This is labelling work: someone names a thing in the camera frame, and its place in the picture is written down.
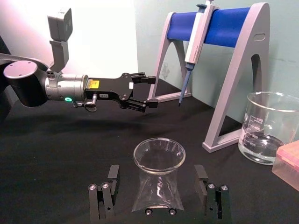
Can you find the grey pipette stand blue bar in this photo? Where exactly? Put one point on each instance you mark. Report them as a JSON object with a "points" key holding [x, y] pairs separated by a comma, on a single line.
{"points": [[245, 51]]}

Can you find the pink plastic tip box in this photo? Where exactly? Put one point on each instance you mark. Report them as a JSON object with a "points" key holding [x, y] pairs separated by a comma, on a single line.
{"points": [[287, 165]]}

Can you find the clear glass conical flask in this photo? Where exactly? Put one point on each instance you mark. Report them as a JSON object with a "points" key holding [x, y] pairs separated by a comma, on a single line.
{"points": [[158, 186]]}

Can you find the large glass beaker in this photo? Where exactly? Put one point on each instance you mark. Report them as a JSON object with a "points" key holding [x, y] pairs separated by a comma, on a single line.
{"points": [[264, 144]]}

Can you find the black table cloth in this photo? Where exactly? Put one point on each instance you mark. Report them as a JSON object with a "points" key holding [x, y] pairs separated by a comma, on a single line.
{"points": [[58, 151]]}

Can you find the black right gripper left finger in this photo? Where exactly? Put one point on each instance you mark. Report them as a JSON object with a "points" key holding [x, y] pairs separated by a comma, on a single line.
{"points": [[102, 200]]}

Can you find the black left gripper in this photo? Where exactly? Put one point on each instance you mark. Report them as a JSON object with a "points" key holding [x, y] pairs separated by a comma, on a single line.
{"points": [[112, 88]]}

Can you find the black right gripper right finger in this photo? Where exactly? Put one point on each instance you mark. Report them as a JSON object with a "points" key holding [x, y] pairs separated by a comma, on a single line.
{"points": [[213, 200]]}

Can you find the white and blue pipette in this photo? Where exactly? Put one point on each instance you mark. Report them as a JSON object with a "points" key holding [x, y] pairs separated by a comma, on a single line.
{"points": [[196, 46]]}

